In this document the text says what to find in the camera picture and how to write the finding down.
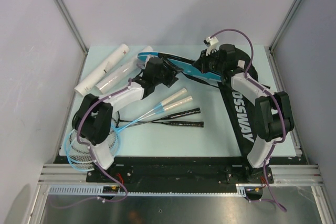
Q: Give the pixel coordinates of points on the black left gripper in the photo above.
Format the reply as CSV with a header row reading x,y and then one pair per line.
x,y
171,71

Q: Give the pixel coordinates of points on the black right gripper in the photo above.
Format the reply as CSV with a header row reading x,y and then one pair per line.
x,y
201,63

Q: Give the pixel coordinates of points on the blue racket bag cover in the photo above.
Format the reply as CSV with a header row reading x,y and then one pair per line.
x,y
186,64

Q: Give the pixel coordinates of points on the white shuttlecock tube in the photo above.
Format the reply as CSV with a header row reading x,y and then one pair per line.
x,y
117,75

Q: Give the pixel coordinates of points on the black racket bag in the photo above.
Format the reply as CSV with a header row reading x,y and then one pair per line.
x,y
248,105

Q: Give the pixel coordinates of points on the white cardboard tube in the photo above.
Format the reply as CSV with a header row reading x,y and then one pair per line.
x,y
101,70

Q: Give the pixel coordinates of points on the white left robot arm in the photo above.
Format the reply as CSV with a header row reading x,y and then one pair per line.
x,y
93,119

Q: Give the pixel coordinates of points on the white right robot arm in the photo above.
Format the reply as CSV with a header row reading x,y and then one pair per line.
x,y
277,131

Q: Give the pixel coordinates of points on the black racket upper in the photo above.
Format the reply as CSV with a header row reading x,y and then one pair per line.
x,y
171,119

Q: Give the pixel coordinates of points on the black racket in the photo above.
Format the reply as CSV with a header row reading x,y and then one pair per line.
x,y
74,148
171,119

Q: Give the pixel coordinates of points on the blue racket white grip upper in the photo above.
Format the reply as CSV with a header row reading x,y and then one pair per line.
x,y
173,96

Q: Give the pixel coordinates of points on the blue racket white grip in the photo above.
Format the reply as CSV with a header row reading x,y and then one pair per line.
x,y
84,158
173,96

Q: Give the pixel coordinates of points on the blue racket white grip lower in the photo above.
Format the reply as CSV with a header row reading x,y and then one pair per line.
x,y
84,158

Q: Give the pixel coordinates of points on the black racket lower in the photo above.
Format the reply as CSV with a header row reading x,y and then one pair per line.
x,y
74,148

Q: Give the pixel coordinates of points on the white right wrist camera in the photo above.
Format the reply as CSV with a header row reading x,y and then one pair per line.
x,y
211,43

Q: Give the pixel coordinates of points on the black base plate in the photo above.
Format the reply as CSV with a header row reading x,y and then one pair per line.
x,y
168,172

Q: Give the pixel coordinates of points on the aluminium frame post right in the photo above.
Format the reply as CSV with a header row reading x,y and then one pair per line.
x,y
285,24

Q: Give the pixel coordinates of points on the aluminium frame post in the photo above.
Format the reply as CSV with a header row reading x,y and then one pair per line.
x,y
285,24
60,4

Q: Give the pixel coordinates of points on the grey cable duct rail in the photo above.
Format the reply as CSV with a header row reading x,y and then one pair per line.
x,y
235,190

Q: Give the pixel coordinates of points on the aluminium frame post left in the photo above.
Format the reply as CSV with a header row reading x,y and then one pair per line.
x,y
60,4

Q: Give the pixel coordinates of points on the aluminium side rail right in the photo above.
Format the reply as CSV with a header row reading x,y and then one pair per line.
x,y
299,173

